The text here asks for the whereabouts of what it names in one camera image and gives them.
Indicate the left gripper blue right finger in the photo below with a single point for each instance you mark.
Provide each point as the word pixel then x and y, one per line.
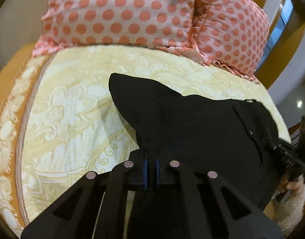
pixel 182 212

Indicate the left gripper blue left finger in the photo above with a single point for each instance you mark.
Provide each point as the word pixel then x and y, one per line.
pixel 124 177

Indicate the yellow patterned bed mattress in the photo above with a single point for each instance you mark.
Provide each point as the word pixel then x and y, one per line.
pixel 58 121

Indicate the pink polka-dot pillow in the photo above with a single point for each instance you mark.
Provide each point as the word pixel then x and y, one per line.
pixel 230 34
pixel 158 24

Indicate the beige shaggy rug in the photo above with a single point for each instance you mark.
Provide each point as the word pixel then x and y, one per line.
pixel 287 215

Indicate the arched wooden frame window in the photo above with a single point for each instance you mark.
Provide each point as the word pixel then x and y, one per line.
pixel 287 28

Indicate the left pink polka-dot pillow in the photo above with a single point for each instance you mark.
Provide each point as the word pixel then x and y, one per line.
pixel 158 24

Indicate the black pants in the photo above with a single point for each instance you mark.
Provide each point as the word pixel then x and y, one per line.
pixel 235 138

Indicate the person's right hand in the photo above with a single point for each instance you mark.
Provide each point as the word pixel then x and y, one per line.
pixel 295 187

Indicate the wooden chair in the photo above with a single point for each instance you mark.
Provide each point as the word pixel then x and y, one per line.
pixel 297 132

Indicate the right pink polka-dot pillow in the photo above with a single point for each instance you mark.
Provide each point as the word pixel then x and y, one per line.
pixel 230 34

